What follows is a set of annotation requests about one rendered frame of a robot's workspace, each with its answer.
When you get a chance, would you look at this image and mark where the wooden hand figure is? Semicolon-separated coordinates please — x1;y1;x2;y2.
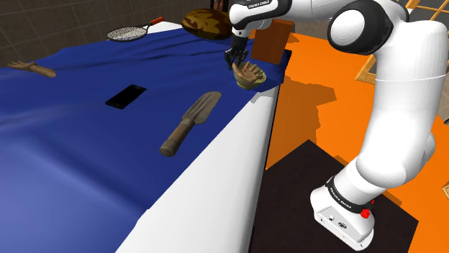
232;60;266;87
6;60;57;78

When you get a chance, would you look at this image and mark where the brown wooden box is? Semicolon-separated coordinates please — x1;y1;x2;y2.
250;19;295;65

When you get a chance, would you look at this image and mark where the olive green bowl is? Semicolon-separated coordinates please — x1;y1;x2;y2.
235;68;268;91

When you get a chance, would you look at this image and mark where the brown garden trowel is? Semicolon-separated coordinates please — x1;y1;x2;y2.
159;91;222;157

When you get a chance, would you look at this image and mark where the black phone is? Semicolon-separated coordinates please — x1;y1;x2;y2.
105;83;148;110

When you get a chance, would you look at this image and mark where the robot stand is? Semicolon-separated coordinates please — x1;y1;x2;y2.
248;139;419;253

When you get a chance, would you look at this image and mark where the tennis racket with orange handle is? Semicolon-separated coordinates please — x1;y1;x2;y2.
106;17;165;42

